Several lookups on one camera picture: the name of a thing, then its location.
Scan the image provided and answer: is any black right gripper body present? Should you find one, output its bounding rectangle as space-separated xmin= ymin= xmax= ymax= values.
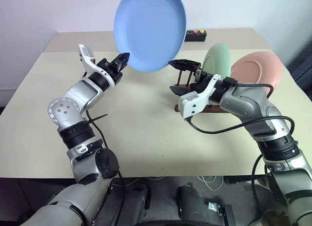
xmin=190 ymin=69 xmax=215 ymax=92

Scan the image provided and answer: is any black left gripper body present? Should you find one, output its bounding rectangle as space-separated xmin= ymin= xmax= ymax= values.
xmin=97 ymin=58 xmax=123 ymax=85

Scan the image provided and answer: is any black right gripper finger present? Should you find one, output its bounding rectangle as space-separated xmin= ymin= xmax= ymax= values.
xmin=169 ymin=85 xmax=196 ymax=96
xmin=168 ymin=59 xmax=202 ymax=71

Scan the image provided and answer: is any blue plate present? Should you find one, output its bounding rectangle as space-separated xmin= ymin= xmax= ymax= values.
xmin=113 ymin=0 xmax=188 ymax=73

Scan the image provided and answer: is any dark wooden dish rack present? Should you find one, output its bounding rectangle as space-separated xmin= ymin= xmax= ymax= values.
xmin=169 ymin=69 xmax=229 ymax=114

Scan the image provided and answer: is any green plate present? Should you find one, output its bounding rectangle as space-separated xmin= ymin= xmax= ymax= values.
xmin=201 ymin=42 xmax=232 ymax=80

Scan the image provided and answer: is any black button box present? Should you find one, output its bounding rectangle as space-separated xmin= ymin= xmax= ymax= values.
xmin=185 ymin=29 xmax=208 ymax=42

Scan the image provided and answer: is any pink plate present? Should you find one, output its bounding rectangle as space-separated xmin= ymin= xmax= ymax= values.
xmin=230 ymin=51 xmax=284 ymax=89

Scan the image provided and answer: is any dark striped object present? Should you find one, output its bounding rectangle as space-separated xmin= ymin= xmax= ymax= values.
xmin=287 ymin=40 xmax=312 ymax=90

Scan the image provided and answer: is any dark grey rounded shape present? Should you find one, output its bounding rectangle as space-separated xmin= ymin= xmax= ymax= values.
xmin=176 ymin=185 xmax=211 ymax=222
xmin=126 ymin=184 xmax=150 ymax=212

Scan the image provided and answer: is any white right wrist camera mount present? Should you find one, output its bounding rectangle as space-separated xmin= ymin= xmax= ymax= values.
xmin=178 ymin=74 xmax=222 ymax=119

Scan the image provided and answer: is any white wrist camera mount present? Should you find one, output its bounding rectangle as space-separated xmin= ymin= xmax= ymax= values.
xmin=77 ymin=43 xmax=116 ymax=86
xmin=178 ymin=74 xmax=222 ymax=119

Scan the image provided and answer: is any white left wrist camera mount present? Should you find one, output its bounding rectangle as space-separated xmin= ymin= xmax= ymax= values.
xmin=77 ymin=43 xmax=116 ymax=86

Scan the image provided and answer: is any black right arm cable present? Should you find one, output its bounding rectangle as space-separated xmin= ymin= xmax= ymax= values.
xmin=186 ymin=82 xmax=296 ymax=207

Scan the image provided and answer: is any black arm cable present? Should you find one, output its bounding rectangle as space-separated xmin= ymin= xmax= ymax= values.
xmin=84 ymin=110 xmax=126 ymax=207
xmin=186 ymin=82 xmax=296 ymax=207

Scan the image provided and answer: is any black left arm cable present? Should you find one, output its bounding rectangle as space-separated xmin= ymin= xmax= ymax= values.
xmin=84 ymin=110 xmax=126 ymax=207

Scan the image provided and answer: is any white floor cable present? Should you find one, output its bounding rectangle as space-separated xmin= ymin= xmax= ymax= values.
xmin=145 ymin=174 xmax=225 ymax=192

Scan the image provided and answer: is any black metal bracket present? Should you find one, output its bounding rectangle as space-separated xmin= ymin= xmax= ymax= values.
xmin=208 ymin=201 xmax=236 ymax=226

